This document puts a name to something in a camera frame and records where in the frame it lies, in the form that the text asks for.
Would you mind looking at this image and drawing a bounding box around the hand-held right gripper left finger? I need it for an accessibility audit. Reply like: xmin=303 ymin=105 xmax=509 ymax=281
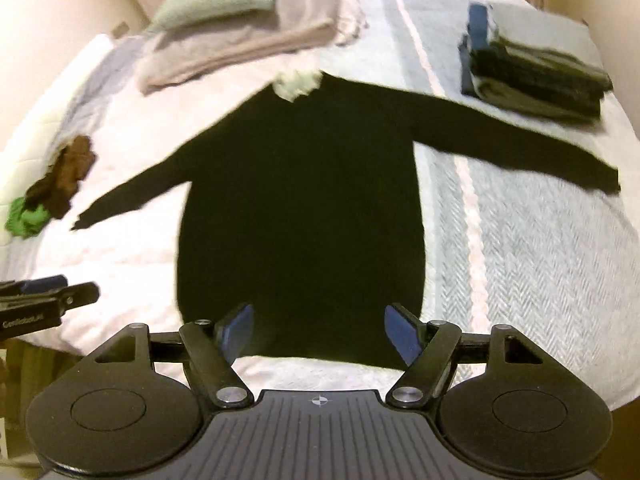
xmin=95 ymin=303 xmax=254 ymax=408

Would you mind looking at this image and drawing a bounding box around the stack of folded clothes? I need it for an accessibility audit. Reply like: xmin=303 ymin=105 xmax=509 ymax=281
xmin=459 ymin=2 xmax=615 ymax=122

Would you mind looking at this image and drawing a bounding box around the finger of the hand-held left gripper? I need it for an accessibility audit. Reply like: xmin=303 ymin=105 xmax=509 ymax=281
xmin=0 ymin=275 xmax=68 ymax=297
xmin=0 ymin=282 xmax=101 ymax=318

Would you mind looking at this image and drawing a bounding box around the green garment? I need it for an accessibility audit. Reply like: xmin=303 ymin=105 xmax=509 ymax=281
xmin=5 ymin=197 xmax=52 ymax=240

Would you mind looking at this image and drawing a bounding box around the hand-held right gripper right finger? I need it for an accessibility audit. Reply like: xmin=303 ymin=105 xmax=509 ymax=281
xmin=384 ymin=303 xmax=546 ymax=409

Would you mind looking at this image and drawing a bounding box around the brown garment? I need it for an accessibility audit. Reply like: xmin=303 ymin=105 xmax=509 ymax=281
xmin=24 ymin=135 xmax=98 ymax=220

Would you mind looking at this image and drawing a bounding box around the folded pink blanket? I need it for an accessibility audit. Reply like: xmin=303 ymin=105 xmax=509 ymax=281
xmin=136 ymin=0 xmax=368 ymax=96

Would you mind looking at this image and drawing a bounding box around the white quilted bolster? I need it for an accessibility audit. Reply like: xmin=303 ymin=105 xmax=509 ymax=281
xmin=0 ymin=34 xmax=116 ymax=171

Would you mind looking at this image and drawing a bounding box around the black sweater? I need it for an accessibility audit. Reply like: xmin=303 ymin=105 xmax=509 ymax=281
xmin=70 ymin=71 xmax=622 ymax=368

